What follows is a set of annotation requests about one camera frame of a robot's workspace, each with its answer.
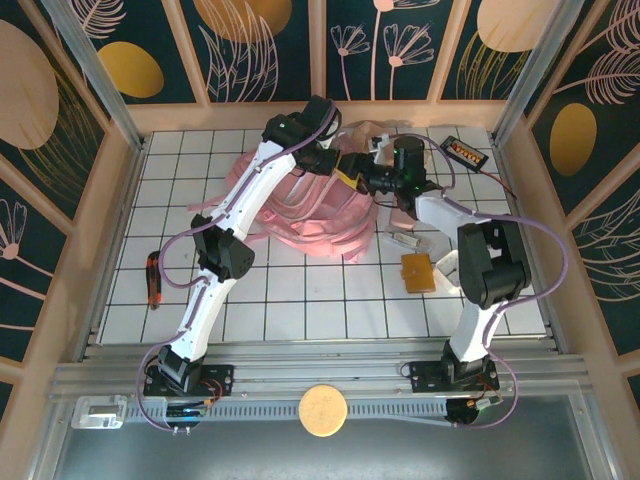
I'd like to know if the orange and black utility knife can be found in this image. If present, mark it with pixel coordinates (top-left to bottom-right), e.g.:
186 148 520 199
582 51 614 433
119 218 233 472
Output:
144 251 167 312

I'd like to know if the tan paper bag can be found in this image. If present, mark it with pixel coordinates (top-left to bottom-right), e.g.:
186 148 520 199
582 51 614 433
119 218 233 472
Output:
343 119 417 152

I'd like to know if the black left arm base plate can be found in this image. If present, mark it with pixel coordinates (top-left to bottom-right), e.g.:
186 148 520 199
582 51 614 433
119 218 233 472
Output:
143 363 236 399

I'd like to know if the aluminium frame post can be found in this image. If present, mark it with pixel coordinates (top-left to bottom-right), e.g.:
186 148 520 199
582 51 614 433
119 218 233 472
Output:
39 0 147 151
491 0 586 146

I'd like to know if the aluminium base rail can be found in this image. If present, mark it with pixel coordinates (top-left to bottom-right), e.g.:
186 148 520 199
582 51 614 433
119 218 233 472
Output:
49 342 586 401

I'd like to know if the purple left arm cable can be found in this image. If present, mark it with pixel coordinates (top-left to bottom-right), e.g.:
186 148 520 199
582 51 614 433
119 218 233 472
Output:
137 98 346 434

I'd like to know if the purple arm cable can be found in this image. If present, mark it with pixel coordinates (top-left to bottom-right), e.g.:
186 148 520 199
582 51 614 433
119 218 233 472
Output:
137 98 346 434
394 133 571 431

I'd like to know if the grey slotted cable duct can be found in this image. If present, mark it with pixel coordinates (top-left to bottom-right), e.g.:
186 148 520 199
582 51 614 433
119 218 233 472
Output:
122 399 451 427

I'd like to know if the clear acrylic block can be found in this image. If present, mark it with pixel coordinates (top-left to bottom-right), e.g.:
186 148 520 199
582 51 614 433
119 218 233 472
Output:
71 394 128 430

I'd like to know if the white plastic box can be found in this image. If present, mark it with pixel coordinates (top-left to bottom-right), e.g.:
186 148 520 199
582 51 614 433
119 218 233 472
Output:
433 251 462 297

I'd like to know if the pink school backpack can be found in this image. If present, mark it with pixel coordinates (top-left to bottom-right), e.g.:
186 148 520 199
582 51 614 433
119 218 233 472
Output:
184 134 426 265

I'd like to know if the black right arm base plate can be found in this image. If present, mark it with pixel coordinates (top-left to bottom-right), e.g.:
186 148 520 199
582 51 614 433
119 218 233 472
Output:
408 359 500 394

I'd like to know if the brown leather wallet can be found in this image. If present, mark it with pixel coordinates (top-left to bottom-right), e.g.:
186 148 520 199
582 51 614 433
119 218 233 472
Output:
399 252 436 294

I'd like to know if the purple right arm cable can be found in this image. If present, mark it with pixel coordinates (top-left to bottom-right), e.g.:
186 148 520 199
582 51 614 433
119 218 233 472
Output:
394 133 571 431

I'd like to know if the grey metal panel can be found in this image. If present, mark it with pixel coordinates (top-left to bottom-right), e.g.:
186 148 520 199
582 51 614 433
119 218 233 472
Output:
29 394 616 480

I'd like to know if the red and black charger wire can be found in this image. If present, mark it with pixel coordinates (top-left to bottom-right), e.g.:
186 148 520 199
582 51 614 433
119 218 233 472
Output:
477 167 517 199

